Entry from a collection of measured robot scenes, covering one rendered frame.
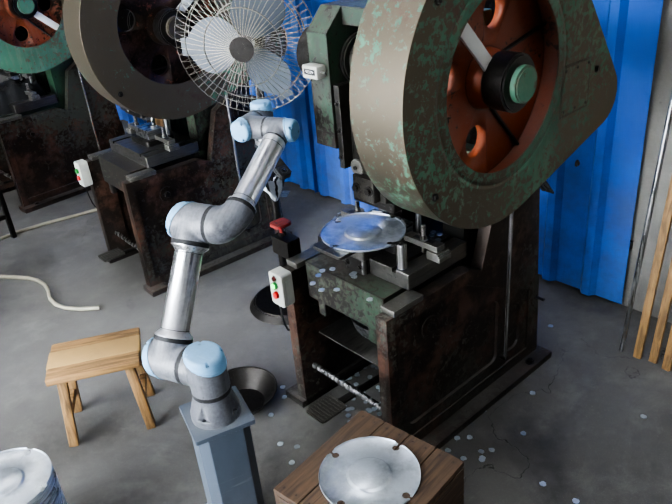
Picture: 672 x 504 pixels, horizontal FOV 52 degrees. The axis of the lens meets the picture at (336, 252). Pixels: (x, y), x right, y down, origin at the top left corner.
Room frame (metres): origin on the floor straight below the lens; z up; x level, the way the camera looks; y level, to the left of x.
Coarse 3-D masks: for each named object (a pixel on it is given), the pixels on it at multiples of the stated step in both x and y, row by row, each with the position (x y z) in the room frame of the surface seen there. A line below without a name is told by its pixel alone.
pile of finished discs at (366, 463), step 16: (336, 448) 1.52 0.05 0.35; (352, 448) 1.52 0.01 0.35; (368, 448) 1.51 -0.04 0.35; (384, 448) 1.51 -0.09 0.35; (400, 448) 1.50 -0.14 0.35; (336, 464) 1.46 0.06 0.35; (352, 464) 1.45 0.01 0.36; (368, 464) 1.44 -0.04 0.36; (384, 464) 1.44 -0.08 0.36; (400, 464) 1.44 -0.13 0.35; (416, 464) 1.43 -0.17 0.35; (320, 480) 1.41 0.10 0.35; (336, 480) 1.40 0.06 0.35; (352, 480) 1.39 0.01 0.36; (368, 480) 1.38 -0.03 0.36; (384, 480) 1.38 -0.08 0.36; (400, 480) 1.38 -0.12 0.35; (416, 480) 1.37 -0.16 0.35; (336, 496) 1.34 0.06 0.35; (352, 496) 1.34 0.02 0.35; (368, 496) 1.33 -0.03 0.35; (384, 496) 1.33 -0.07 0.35; (400, 496) 1.32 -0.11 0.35
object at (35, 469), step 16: (16, 448) 1.69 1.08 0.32; (0, 464) 1.63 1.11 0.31; (16, 464) 1.62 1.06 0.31; (32, 464) 1.62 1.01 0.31; (48, 464) 1.61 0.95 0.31; (0, 480) 1.55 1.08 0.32; (16, 480) 1.55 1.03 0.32; (32, 480) 1.55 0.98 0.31; (48, 480) 1.54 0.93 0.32; (0, 496) 1.49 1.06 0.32; (16, 496) 1.49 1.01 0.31; (32, 496) 1.48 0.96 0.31
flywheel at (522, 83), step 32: (512, 0) 1.93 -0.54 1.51; (544, 0) 2.00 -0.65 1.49; (480, 32) 1.84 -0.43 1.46; (512, 32) 1.94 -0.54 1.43; (544, 32) 2.03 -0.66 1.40; (480, 64) 1.77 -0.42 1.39; (512, 64) 1.75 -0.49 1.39; (544, 64) 2.04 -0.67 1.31; (448, 96) 1.76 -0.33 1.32; (480, 96) 1.78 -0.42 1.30; (512, 96) 1.74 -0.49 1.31; (544, 96) 2.01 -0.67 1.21; (480, 128) 1.87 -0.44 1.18; (512, 128) 1.95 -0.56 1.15; (480, 160) 1.85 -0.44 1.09; (512, 160) 1.91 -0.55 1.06
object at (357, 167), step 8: (352, 136) 2.16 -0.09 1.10; (352, 144) 2.16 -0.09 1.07; (352, 160) 2.15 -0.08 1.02; (360, 160) 2.14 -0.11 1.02; (352, 168) 2.15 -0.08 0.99; (360, 168) 2.12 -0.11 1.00; (360, 176) 2.11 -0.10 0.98; (368, 176) 2.10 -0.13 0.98; (360, 184) 2.10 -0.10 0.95; (368, 184) 2.07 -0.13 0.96; (360, 192) 2.10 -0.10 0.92; (368, 192) 2.05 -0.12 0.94; (376, 192) 2.06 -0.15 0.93; (368, 200) 2.07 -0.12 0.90; (376, 200) 2.06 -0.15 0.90; (384, 200) 2.06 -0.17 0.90
